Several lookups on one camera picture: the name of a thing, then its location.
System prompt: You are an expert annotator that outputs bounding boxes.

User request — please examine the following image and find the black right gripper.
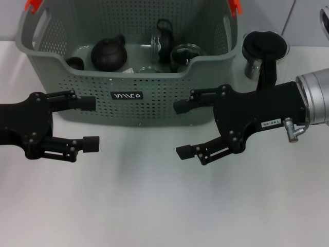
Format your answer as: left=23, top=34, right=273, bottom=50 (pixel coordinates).
left=173, top=81, right=309, bottom=166

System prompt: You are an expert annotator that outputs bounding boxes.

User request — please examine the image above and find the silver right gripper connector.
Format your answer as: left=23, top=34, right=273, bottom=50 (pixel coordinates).
left=283, top=117, right=306, bottom=143

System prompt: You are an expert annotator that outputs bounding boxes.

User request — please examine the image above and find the dark clay teacup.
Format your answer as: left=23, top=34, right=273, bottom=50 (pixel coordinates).
left=65, top=57, right=85, bottom=70

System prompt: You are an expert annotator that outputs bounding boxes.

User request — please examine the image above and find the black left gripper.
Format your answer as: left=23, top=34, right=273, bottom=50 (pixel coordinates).
left=0, top=90, right=100, bottom=163

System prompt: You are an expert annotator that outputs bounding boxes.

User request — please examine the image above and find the glass pitcher black handle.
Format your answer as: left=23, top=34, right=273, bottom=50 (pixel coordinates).
left=231, top=30, right=290, bottom=91

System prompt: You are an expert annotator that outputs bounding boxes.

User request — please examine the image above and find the grey perforated storage bin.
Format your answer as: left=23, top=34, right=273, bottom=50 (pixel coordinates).
left=14, top=0, right=244, bottom=128

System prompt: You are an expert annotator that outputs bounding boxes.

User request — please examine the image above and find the dark clay teapot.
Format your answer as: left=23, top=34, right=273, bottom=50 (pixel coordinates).
left=90, top=33, right=129, bottom=73

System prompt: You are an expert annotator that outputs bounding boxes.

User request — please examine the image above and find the grey right gripper cable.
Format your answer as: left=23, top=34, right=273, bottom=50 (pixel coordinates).
left=295, top=120, right=317, bottom=132

